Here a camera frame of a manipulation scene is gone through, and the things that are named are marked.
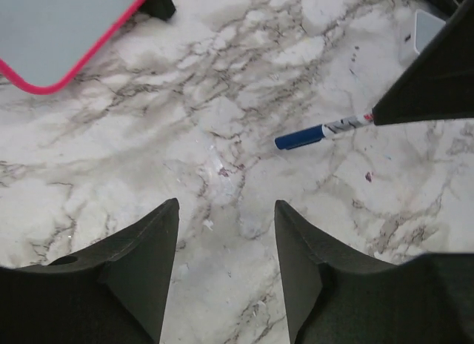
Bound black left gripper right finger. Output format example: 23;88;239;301
275;200;473;343

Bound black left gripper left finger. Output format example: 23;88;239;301
1;199;179;343

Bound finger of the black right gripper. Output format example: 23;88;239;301
372;0;473;125

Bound white blue whiteboard marker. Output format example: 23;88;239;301
274;113;373;150

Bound pink framed whiteboard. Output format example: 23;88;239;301
1;0;146;95

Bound black whiteboard stand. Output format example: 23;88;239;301
139;0;176;22

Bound white grey small box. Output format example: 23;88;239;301
398;9;446;67

